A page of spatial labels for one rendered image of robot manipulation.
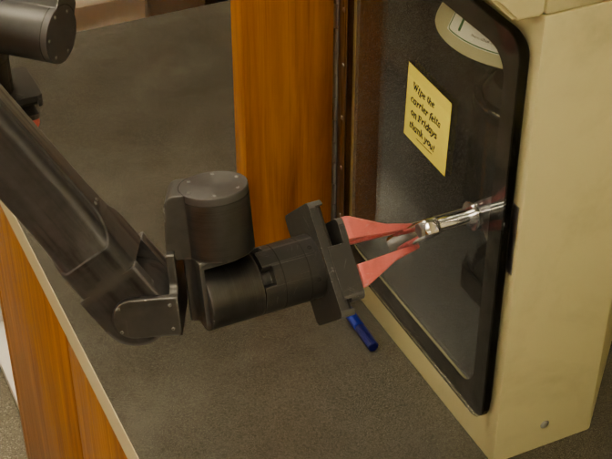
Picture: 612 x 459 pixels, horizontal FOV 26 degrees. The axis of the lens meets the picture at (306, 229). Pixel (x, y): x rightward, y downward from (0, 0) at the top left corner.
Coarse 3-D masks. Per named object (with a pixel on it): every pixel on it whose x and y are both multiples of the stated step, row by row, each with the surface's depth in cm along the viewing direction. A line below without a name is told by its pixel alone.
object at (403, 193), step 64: (384, 0) 119; (448, 0) 108; (384, 64) 122; (448, 64) 111; (512, 64) 101; (384, 128) 126; (512, 128) 104; (384, 192) 129; (448, 192) 117; (512, 192) 108; (448, 256) 120; (448, 320) 123; (448, 384) 127
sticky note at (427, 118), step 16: (416, 80) 117; (416, 96) 118; (432, 96) 115; (416, 112) 118; (432, 112) 116; (448, 112) 113; (416, 128) 119; (432, 128) 116; (448, 128) 114; (416, 144) 120; (432, 144) 117; (432, 160) 118
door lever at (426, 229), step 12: (468, 204) 113; (444, 216) 113; (456, 216) 112; (468, 216) 113; (408, 228) 114; (420, 228) 111; (432, 228) 111; (444, 228) 112; (396, 240) 117; (408, 240) 115; (420, 240) 113
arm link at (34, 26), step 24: (24, 0) 125; (48, 0) 124; (72, 0) 126; (0, 24) 124; (24, 24) 124; (48, 24) 123; (72, 24) 127; (0, 48) 126; (24, 48) 125; (48, 48) 124; (72, 48) 128
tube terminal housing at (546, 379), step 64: (576, 0) 98; (576, 64) 102; (576, 128) 106; (576, 192) 110; (576, 256) 114; (384, 320) 141; (512, 320) 115; (576, 320) 119; (512, 384) 120; (576, 384) 124; (512, 448) 125
